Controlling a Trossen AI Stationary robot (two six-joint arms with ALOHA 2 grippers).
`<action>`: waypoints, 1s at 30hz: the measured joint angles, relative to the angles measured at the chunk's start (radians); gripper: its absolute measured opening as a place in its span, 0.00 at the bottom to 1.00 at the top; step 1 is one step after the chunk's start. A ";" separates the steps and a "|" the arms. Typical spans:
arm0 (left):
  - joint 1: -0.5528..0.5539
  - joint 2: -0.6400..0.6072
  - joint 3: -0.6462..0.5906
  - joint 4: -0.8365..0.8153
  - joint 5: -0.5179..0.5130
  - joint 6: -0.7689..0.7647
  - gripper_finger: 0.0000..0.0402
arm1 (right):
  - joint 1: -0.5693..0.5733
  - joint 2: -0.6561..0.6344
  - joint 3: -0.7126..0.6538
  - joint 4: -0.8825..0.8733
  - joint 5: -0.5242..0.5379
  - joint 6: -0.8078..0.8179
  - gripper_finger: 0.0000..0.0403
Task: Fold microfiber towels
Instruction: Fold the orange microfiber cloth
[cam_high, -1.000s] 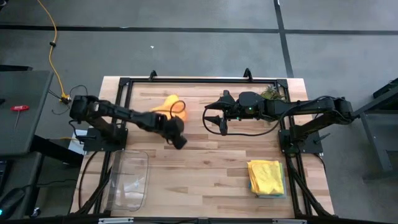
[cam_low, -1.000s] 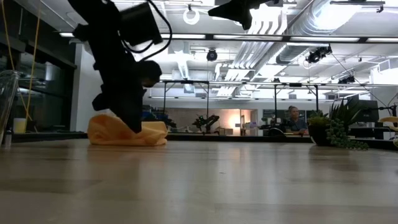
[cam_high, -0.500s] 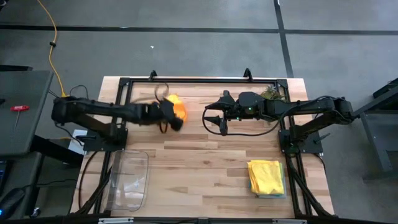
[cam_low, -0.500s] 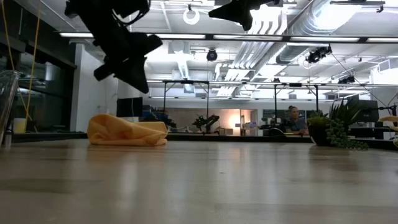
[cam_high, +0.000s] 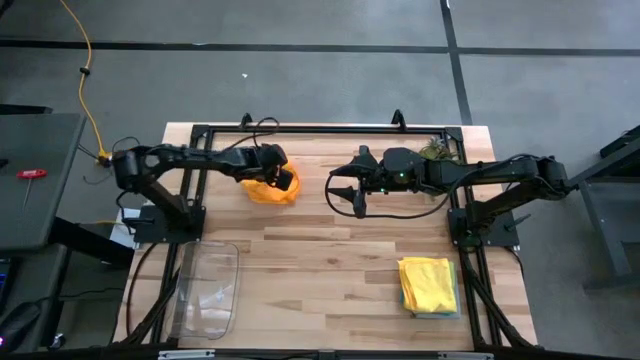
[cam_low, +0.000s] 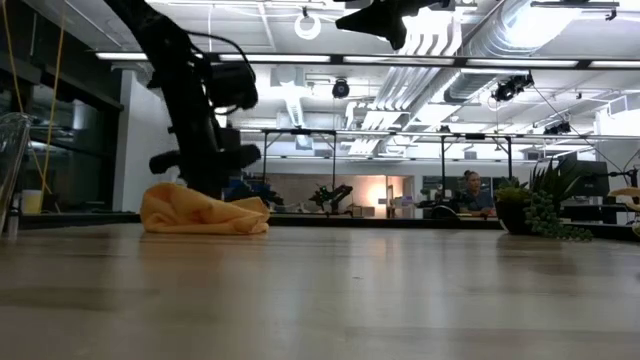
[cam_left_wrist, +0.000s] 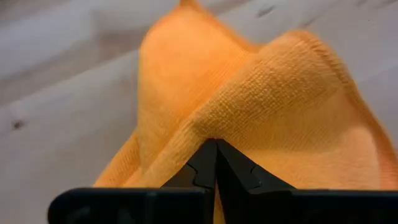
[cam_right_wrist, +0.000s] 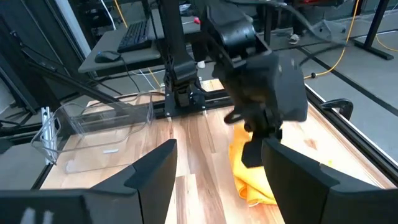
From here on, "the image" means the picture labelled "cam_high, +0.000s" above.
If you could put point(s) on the black computer mouse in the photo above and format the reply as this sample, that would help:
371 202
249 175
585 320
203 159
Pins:
17 325

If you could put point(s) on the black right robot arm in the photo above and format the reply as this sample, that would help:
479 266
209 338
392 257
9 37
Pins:
490 170

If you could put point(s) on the clear plastic bin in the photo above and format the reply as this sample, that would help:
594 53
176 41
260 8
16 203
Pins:
205 295

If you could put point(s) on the dark grey metal cart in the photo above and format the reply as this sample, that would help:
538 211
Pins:
615 225

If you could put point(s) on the green microfiber towel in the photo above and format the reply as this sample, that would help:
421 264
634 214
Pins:
454 280

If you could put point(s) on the small green potted plant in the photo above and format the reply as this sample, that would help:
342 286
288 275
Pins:
435 149

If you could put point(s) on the orange microfiber towel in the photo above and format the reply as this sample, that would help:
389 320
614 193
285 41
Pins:
265 192

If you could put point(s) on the white box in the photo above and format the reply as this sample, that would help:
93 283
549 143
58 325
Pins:
122 236

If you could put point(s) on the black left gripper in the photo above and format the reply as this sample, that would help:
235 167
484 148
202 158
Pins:
255 165

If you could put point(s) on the black table clamp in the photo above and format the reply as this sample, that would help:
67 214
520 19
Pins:
398 119
245 120

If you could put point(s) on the silver metal bracket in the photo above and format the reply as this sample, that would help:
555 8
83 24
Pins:
185 355
465 356

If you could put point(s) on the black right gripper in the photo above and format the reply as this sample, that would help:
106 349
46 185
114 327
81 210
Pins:
378 180

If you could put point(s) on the grey work table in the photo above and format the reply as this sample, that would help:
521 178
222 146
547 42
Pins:
30 220

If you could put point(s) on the dark desk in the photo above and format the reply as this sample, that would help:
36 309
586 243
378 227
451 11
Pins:
30 280

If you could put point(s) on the yellow microfiber towel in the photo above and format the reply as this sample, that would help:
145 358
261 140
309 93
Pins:
425 285

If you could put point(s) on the black aluminium table frame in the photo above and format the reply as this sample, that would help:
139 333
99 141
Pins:
325 129

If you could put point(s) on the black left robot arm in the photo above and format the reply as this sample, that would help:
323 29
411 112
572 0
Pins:
165 155

